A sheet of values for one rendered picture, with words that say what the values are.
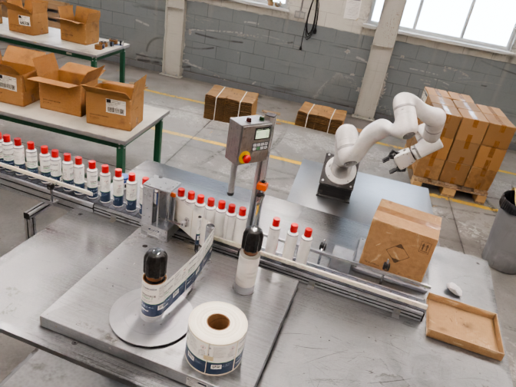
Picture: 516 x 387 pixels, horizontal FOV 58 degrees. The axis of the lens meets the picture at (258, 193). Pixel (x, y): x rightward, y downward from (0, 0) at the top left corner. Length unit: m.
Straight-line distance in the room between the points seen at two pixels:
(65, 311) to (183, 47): 6.47
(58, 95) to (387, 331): 2.89
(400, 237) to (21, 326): 1.60
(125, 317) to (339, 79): 6.14
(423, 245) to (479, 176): 3.40
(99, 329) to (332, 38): 6.20
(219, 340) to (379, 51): 6.19
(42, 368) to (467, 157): 4.46
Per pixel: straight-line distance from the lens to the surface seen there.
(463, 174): 5.56
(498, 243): 4.46
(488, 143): 5.48
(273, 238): 2.13
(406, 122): 2.30
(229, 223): 2.16
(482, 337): 2.29
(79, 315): 1.86
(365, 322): 2.09
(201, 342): 1.57
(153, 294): 1.71
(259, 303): 1.94
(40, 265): 2.19
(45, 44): 5.99
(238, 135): 2.00
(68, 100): 3.86
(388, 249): 2.29
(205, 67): 7.89
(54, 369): 2.58
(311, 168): 3.28
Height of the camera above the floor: 2.16
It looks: 28 degrees down
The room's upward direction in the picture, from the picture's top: 10 degrees clockwise
